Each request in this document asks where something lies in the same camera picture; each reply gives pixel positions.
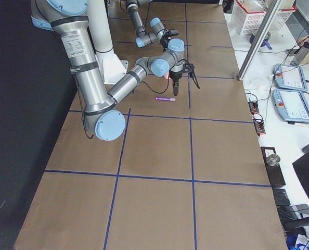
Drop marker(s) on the white pedestal column with base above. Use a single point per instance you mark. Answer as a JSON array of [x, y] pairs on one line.
[[112, 69]]

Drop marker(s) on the small steel cup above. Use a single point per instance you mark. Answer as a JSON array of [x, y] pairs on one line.
[[273, 160]]

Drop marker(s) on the blue teach pendant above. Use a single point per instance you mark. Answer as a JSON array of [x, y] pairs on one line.
[[290, 77], [291, 105]]

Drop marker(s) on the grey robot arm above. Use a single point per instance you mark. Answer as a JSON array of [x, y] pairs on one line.
[[103, 80], [146, 26]]

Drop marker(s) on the far blue teach pendant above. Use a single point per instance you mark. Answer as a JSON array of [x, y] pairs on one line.
[[290, 77]]

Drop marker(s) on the black usb hub with cables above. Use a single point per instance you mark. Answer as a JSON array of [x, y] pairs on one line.
[[254, 107]]

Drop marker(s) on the purple marker pen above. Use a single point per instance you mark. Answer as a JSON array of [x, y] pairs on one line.
[[165, 99]]

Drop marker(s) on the near blue teach pendant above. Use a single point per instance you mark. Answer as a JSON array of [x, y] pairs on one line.
[[291, 105]]

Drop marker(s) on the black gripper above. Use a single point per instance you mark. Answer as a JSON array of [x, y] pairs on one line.
[[165, 40], [175, 76]]

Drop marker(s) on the white red plastic basket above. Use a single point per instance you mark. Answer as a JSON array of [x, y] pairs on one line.
[[247, 16]]

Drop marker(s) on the black computer mouse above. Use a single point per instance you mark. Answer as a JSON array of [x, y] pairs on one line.
[[305, 149]]

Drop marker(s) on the black box under cup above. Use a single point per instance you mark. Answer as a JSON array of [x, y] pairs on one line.
[[274, 173]]

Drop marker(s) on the aluminium frame post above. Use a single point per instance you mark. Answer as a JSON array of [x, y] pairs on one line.
[[256, 44]]

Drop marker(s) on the pink mesh pen holder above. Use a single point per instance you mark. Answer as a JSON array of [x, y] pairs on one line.
[[166, 76]]

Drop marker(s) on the grey water bottle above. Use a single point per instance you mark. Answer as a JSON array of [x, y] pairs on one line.
[[301, 54]]

